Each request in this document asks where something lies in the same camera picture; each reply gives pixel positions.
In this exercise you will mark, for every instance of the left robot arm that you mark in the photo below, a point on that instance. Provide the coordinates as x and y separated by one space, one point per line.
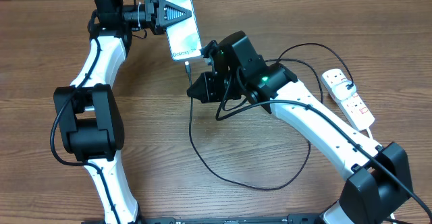
87 115

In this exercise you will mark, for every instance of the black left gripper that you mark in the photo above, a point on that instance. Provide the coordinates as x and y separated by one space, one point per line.
154 4

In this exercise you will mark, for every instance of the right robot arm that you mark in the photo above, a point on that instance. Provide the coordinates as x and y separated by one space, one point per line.
377 178

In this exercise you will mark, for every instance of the white charger adapter plug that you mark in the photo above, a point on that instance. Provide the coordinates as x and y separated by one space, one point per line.
342 91

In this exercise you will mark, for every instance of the Samsung Galaxy smartphone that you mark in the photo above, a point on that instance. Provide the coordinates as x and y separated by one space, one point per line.
183 37

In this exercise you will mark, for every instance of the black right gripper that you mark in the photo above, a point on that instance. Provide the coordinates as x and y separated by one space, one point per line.
208 82

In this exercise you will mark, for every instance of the white power strip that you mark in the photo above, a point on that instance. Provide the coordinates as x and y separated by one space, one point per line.
354 108

